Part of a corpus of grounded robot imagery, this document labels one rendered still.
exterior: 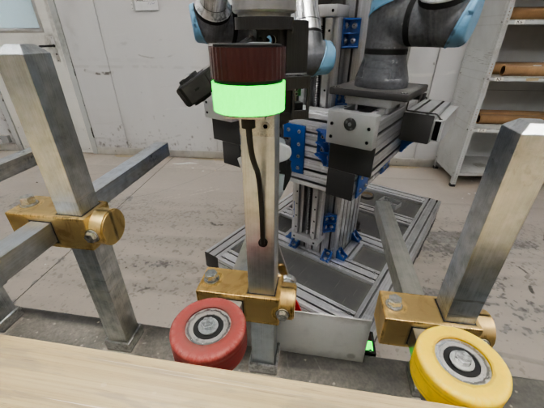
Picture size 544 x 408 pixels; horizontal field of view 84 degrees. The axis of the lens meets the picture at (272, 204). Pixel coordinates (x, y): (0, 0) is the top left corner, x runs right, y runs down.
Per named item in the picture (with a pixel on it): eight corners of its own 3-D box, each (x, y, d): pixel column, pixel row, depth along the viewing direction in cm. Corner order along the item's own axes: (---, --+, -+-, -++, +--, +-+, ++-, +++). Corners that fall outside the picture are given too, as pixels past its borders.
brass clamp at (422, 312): (372, 311, 45) (378, 286, 43) (469, 323, 44) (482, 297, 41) (379, 348, 40) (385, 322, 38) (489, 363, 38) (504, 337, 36)
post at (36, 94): (125, 335, 56) (19, 43, 33) (142, 337, 56) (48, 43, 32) (113, 352, 53) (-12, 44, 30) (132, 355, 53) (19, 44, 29)
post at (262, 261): (257, 354, 53) (244, 41, 29) (276, 357, 52) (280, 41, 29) (252, 373, 50) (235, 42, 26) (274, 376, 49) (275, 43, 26)
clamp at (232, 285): (210, 290, 48) (207, 265, 45) (295, 300, 46) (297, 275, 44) (197, 319, 43) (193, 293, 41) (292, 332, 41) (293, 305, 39)
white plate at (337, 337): (212, 337, 54) (206, 297, 49) (362, 359, 51) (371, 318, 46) (211, 340, 54) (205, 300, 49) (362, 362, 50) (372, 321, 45)
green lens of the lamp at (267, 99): (225, 100, 29) (223, 75, 28) (288, 102, 28) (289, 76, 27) (203, 115, 24) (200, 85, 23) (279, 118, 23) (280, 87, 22)
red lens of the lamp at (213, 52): (223, 71, 28) (221, 44, 26) (289, 73, 27) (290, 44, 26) (199, 81, 22) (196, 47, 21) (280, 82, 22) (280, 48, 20)
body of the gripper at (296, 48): (308, 125, 40) (315, 15, 34) (243, 128, 38) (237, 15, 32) (294, 112, 46) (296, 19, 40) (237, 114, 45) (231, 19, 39)
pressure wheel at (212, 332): (197, 350, 41) (186, 289, 36) (255, 359, 40) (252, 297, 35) (172, 414, 34) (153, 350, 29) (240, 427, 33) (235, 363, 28)
